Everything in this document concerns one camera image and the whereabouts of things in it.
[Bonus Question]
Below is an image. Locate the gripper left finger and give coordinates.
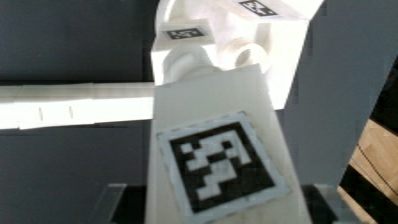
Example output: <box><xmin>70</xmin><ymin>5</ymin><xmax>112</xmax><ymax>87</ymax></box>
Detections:
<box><xmin>87</xmin><ymin>183</ymin><xmax>146</xmax><ymax>224</ymax></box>

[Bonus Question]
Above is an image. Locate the white stool leg front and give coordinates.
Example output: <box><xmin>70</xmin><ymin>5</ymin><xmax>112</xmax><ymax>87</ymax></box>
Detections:
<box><xmin>157</xmin><ymin>19</ymin><xmax>215</xmax><ymax>49</ymax></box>

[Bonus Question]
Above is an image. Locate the white stool leg with tag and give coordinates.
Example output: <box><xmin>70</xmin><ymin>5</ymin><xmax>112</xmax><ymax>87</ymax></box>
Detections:
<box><xmin>213</xmin><ymin>0</ymin><xmax>324</xmax><ymax>20</ymax></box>

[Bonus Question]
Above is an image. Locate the white L-shaped wall fixture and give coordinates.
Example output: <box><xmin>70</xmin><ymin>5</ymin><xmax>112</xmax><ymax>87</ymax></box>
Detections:
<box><xmin>0</xmin><ymin>18</ymin><xmax>313</xmax><ymax>130</ymax></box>

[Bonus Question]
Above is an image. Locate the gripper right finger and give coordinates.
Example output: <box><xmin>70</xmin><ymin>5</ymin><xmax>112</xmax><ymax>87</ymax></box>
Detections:
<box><xmin>302</xmin><ymin>184</ymin><xmax>356</xmax><ymax>224</ymax></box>

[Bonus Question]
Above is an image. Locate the wooden object at edge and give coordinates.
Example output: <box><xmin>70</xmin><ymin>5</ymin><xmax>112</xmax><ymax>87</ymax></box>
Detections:
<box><xmin>338</xmin><ymin>120</ymin><xmax>398</xmax><ymax>224</ymax></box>

